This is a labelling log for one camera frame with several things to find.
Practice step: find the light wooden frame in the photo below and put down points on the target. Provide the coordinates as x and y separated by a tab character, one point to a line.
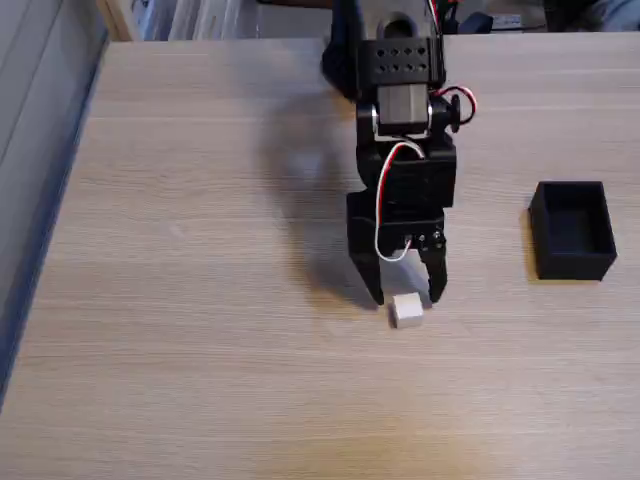
116	20

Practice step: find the dark bulky object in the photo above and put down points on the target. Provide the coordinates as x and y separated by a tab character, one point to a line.
590	14

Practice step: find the black open box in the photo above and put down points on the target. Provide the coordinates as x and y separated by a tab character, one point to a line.
575	235

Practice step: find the dark blue object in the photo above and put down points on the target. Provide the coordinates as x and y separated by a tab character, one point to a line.
476	22

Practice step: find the white block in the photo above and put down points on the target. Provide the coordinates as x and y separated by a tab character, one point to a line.
407	312

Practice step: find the white hanging cloth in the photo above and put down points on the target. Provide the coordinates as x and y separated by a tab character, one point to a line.
210	19

